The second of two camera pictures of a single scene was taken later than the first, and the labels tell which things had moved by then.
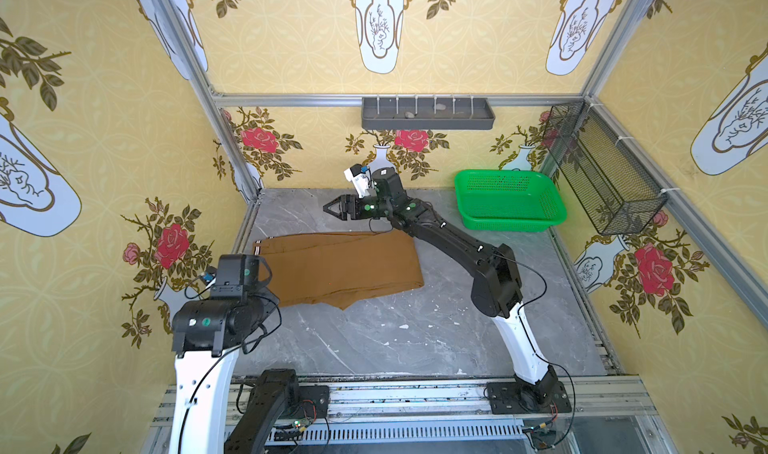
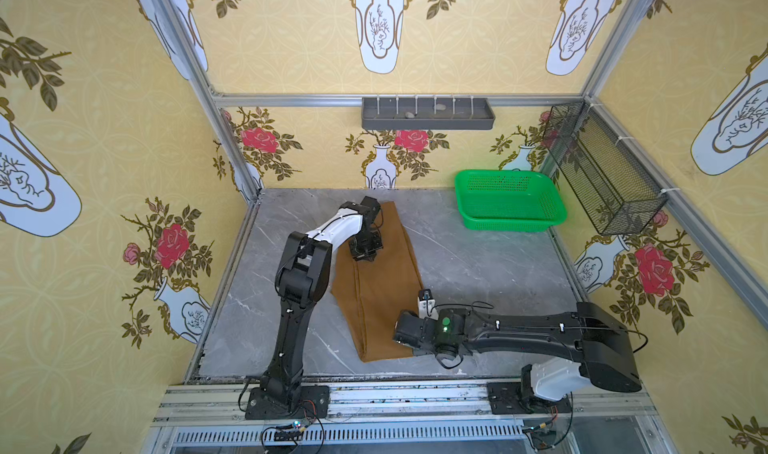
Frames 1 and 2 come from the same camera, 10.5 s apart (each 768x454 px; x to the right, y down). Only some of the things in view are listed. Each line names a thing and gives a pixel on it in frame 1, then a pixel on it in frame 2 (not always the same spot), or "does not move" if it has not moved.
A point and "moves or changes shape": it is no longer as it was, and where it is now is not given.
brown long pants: (333, 268) moves or changes shape
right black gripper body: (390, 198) to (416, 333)
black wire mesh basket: (617, 195) does not move
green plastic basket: (508, 200) does not move
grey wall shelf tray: (427, 113) does not move
